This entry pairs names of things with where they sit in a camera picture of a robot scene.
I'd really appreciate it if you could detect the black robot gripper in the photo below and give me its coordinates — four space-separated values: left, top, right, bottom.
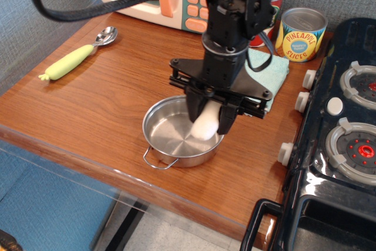
170 34 273 135

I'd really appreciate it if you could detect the plush white brown mushroom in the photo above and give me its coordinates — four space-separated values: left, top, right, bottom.
191 101 221 141

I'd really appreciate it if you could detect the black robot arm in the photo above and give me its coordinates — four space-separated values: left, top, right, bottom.
170 0 274 135

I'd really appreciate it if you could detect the folded teal cloth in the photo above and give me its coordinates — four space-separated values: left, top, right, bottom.
245 48 289 112

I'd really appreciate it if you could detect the pineapple slices can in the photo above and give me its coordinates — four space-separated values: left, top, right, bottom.
275 7 328 62

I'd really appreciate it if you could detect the tomato sauce can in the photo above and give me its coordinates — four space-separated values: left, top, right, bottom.
249 0 284 48

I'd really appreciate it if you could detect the black toy stove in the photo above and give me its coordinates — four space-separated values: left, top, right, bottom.
241 18 375 250

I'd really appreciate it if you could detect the orange object bottom left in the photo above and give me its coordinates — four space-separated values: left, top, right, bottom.
0 230 23 251

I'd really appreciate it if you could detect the steel pan with handles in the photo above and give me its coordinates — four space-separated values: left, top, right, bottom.
142 95 224 170

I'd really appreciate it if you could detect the spoon with green handle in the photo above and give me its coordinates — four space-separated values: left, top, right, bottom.
38 26 118 81

